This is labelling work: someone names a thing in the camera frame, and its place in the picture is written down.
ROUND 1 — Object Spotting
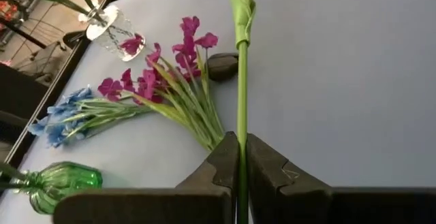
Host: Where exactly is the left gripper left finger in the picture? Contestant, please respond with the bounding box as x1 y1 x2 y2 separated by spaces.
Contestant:
53 131 240 224

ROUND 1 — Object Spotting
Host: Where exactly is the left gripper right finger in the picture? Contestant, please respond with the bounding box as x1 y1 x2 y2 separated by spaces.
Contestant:
246 133 436 224

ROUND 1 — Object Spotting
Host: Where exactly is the black artificial tulip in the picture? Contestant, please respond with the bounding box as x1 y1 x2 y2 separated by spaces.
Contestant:
223 0 260 224
206 52 239 82

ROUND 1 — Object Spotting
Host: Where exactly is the green glass vase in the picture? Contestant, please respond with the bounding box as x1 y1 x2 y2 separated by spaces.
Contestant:
13 161 104 215

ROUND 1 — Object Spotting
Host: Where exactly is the clear glass vase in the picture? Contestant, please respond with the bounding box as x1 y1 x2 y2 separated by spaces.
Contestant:
78 4 147 63

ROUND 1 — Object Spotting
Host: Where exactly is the black aluminium table frame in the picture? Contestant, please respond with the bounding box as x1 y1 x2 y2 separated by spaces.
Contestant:
0 0 174 197

